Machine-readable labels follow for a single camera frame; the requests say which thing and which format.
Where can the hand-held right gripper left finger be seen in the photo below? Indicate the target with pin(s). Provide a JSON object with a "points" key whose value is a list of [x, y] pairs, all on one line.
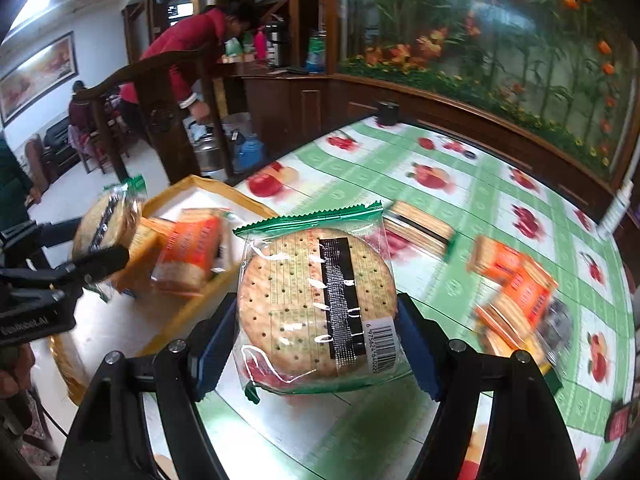
{"points": [[215, 355]]}

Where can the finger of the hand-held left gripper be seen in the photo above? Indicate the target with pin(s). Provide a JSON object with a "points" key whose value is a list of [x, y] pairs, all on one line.
{"points": [[40, 237], [95, 262]]}

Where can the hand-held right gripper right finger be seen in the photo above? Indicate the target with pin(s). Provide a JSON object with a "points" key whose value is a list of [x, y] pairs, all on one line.
{"points": [[415, 347]]}

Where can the round cracker packet green edge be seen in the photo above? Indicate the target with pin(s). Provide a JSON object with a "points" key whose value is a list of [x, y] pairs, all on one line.
{"points": [[105, 225], [300, 300]]}

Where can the clear grey seed packet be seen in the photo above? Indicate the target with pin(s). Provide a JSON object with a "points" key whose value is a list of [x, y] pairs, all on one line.
{"points": [[557, 325]]}

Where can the yellow tray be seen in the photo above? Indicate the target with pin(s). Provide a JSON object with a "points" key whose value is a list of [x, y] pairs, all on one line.
{"points": [[225, 194]]}

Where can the person's left forearm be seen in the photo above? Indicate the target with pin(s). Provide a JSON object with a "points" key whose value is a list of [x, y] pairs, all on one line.
{"points": [[15, 385]]}

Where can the dark sofa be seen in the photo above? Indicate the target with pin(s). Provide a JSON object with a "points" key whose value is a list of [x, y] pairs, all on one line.
{"points": [[57, 147]]}

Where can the metal pot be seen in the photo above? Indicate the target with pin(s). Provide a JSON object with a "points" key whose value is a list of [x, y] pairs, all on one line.
{"points": [[207, 157]]}

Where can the carved wooden chair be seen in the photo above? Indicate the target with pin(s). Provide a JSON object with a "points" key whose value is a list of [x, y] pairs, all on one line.
{"points": [[165, 115]]}

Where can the green fruit-print tablecloth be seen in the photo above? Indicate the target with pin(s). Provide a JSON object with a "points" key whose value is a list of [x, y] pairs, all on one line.
{"points": [[500, 200]]}

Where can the black device red label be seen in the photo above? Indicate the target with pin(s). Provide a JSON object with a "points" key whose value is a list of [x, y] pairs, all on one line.
{"points": [[620, 422]]}

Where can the ceiling light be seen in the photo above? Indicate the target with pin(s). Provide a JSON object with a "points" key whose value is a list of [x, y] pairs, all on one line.
{"points": [[30, 10]]}

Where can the small black box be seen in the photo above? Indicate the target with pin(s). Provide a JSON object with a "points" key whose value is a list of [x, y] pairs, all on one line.
{"points": [[387, 112]]}

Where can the white spray bottle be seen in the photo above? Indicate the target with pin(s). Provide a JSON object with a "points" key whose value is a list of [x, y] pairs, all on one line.
{"points": [[615, 210]]}

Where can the wooden cabinet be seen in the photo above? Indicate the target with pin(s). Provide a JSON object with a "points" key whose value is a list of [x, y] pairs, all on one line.
{"points": [[280, 105]]}

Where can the pink bottle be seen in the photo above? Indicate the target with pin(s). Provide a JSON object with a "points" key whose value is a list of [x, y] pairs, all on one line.
{"points": [[260, 45]]}

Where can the black and silver thermos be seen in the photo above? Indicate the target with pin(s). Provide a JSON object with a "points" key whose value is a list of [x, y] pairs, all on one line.
{"points": [[275, 47]]}

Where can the green and blue bottle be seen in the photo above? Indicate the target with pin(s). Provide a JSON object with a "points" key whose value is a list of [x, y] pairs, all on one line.
{"points": [[316, 55]]}

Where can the flower-painted glass screen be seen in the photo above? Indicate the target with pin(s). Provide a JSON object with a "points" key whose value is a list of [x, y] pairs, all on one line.
{"points": [[500, 35]]}

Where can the framed wall painting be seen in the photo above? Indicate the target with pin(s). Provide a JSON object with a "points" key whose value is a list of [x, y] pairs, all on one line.
{"points": [[35, 75]]}

